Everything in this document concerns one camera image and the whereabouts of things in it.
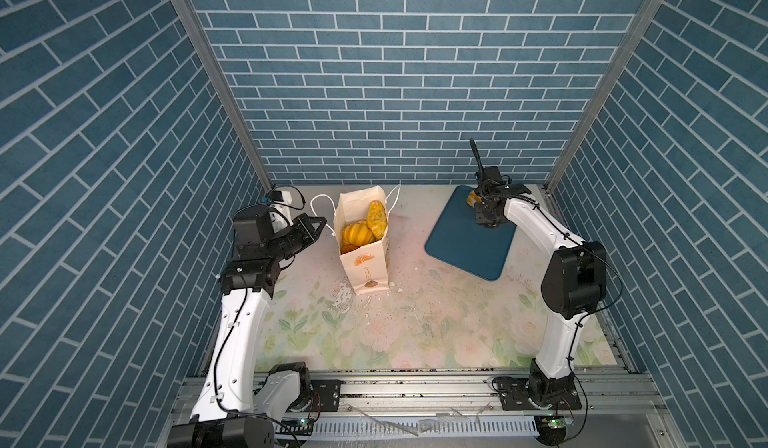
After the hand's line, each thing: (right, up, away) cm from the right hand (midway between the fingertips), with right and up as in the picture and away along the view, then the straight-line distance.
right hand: (488, 212), depth 95 cm
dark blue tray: (-7, -10, +13) cm, 18 cm away
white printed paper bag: (-37, -14, -16) cm, 43 cm away
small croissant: (-40, -6, -12) cm, 43 cm away
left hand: (-46, -2, -23) cm, 52 cm away
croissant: (-35, -2, -10) cm, 36 cm away
